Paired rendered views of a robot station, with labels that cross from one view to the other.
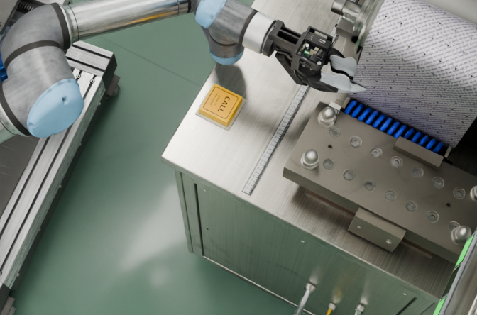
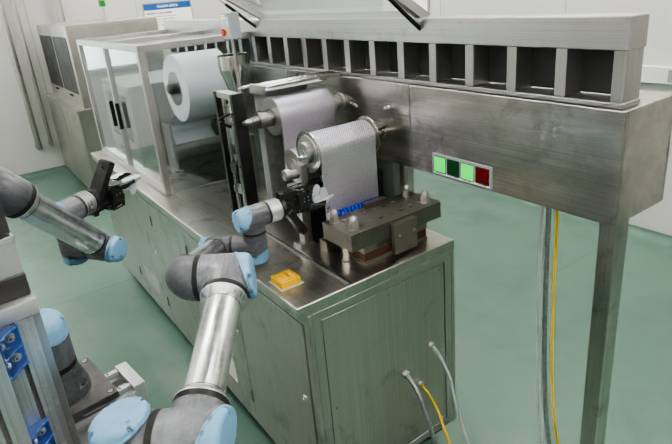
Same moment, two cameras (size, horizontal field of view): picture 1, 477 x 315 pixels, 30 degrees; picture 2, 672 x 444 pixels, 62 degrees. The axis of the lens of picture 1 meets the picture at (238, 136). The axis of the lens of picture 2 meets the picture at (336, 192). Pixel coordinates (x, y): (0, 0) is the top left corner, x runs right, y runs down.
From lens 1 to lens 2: 1.60 m
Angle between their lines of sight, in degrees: 61
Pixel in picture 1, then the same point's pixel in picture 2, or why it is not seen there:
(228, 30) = (262, 212)
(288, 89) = (297, 260)
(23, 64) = (206, 262)
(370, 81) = (332, 184)
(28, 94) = (228, 264)
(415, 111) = (355, 185)
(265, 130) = (315, 271)
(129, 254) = not seen: outside the picture
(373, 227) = (404, 224)
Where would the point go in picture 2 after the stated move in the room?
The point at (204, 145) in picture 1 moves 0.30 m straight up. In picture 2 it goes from (305, 292) to (294, 201)
